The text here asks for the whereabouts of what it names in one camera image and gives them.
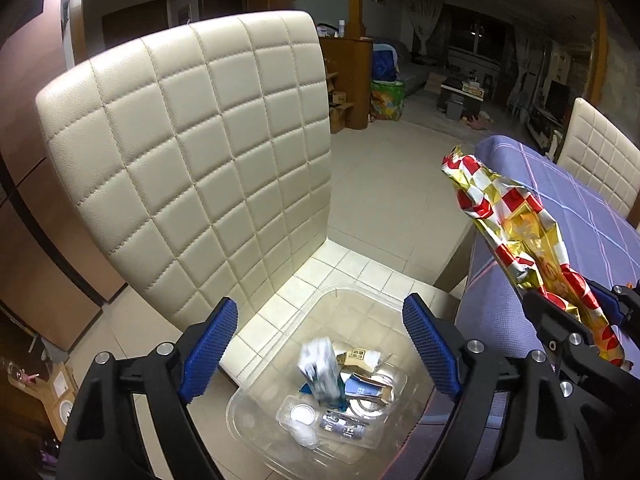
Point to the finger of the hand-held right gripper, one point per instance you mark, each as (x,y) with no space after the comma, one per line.
(612,305)
(550,317)

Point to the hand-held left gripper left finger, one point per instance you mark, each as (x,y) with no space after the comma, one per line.
(212,350)

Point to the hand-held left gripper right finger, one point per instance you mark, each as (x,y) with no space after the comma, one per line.
(430,350)

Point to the brown paper packet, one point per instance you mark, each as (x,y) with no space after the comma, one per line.
(357,357)

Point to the clear plastic bin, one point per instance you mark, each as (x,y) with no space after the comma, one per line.
(260,410)

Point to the red and gold wrapper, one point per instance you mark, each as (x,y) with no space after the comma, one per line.
(520,220)

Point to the green and white packet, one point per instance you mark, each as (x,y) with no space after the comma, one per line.
(320,365)

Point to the open cardboard box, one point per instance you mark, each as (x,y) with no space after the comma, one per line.
(60,400)

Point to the large cream quilted chair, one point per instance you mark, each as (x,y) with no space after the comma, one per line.
(200,160)

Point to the black television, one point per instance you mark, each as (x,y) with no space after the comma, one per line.
(557,100)

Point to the brown wooden wardrobe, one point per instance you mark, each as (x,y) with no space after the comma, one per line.
(35,210)

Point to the small grey bin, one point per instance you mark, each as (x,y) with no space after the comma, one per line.
(454,109)

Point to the low coffee table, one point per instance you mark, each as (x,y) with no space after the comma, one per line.
(467,95)

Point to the colourful printed bag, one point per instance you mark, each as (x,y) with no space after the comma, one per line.
(387,100)

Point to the wooden pillar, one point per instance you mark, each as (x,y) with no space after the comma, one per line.
(600,45)
(356,0)

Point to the pile of cardboard boxes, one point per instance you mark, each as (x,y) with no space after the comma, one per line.
(337,105)

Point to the grey sofa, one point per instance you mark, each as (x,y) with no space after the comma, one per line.
(417,72)

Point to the wooden partition cabinet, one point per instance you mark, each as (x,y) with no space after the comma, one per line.
(350,75)

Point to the blue bag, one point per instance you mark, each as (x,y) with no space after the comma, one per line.
(384,65)

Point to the dark window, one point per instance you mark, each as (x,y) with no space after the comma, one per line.
(475,30)

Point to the white lace curtain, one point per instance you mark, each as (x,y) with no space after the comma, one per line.
(422,25)

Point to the row of bottles on cabinet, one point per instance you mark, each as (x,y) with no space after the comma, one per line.
(334,30)

